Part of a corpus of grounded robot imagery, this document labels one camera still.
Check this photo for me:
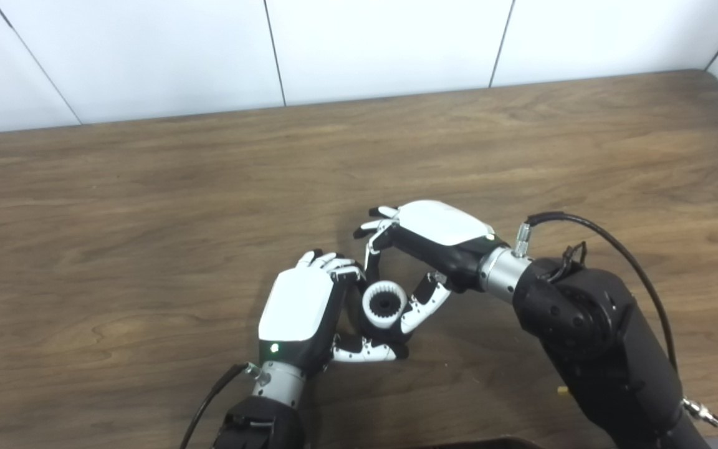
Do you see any white plastic ring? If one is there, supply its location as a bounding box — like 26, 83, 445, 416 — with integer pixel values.
361, 280, 409, 330

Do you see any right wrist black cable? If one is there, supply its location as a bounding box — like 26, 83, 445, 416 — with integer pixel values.
511, 211, 718, 428

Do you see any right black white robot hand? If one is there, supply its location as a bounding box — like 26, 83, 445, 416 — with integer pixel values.
352, 199, 510, 336

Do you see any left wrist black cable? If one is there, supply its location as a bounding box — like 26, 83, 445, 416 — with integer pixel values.
178, 361, 264, 449

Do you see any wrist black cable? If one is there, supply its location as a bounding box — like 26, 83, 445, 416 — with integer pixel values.
178, 361, 264, 449
511, 211, 718, 428

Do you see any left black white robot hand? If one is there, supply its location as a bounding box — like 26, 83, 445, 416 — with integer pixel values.
257, 249, 410, 379

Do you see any round black plastic part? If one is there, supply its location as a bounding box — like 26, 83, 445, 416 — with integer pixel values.
345, 273, 417, 351

